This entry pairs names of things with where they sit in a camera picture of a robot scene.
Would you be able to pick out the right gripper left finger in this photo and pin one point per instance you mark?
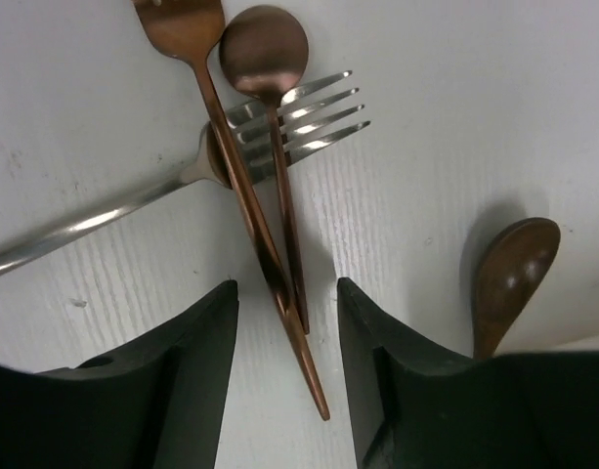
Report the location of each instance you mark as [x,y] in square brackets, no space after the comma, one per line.
[155,402]

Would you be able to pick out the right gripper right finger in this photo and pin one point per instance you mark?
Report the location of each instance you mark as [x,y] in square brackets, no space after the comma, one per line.
[416,404]

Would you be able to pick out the brown spoon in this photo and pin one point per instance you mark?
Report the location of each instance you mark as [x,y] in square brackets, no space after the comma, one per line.
[508,274]

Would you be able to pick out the long silver fork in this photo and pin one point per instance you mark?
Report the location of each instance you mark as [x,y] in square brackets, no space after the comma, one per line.
[248,124]

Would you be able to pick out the small copper spoon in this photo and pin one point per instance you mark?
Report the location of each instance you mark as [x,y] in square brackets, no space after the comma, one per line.
[263,54]

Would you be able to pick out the rose gold fork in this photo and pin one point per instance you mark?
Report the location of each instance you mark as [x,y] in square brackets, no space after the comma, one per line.
[188,31]

